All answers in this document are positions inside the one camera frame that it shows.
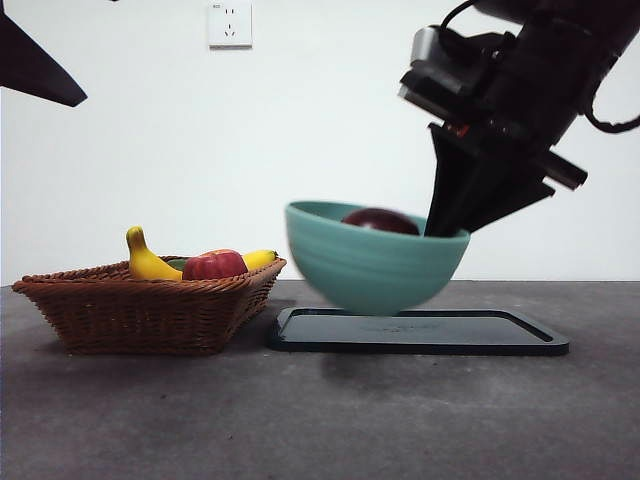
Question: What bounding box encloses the dark red plum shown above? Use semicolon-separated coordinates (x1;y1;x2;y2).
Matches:
340;207;421;237

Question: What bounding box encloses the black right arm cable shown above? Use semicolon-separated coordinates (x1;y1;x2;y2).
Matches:
438;0;476;31
582;74;640;135

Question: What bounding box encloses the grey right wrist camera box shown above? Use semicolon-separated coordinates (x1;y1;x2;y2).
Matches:
399;25;489;114

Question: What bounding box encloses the dark teal rectangular tray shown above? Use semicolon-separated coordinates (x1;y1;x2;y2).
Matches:
264;305;571;357

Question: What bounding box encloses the red apple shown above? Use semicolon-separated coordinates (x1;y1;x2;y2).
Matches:
181;248;250;281

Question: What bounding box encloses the yellow banana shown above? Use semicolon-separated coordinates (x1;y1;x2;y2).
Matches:
125;225;279;282

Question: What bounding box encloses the brown wicker basket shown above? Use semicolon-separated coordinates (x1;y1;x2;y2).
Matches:
10;255;287;357

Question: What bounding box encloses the teal ribbed bowl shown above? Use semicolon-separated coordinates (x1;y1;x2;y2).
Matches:
283;199;472;317

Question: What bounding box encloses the white wall socket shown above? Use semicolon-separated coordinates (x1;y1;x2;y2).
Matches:
208;1;253;50

